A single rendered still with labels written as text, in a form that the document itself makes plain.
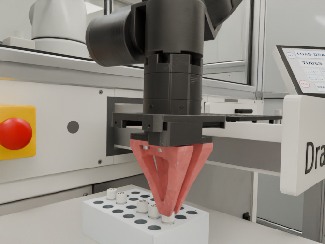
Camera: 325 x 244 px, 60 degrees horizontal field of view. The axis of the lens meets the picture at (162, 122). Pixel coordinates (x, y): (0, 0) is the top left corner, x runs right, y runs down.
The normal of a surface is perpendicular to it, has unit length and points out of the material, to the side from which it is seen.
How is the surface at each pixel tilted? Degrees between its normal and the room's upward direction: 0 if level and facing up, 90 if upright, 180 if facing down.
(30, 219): 0
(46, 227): 0
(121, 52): 135
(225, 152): 90
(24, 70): 90
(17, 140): 94
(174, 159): 110
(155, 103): 89
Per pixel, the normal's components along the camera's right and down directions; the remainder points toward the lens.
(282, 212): -0.74, 0.02
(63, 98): 0.73, 0.05
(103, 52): -0.47, 0.65
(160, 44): -0.44, 0.03
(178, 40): 0.09, 0.04
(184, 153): 0.66, 0.41
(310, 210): -0.99, -0.02
